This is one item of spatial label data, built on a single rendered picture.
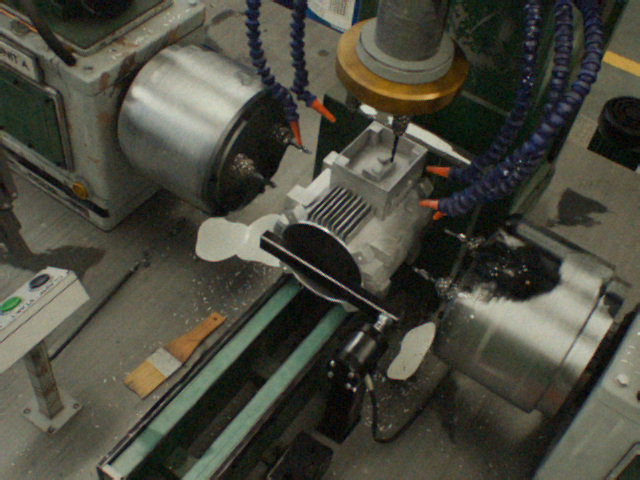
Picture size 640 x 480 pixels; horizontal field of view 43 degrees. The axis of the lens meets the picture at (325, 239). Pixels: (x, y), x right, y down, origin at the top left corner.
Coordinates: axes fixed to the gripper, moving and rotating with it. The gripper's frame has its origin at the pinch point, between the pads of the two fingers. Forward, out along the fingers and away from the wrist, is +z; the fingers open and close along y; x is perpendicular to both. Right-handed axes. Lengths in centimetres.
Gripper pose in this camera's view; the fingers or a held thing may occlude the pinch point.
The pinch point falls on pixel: (10, 236)
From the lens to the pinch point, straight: 116.2
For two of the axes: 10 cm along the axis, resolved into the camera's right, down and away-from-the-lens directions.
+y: 5.6, -5.9, 5.8
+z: 3.5, 8.0, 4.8
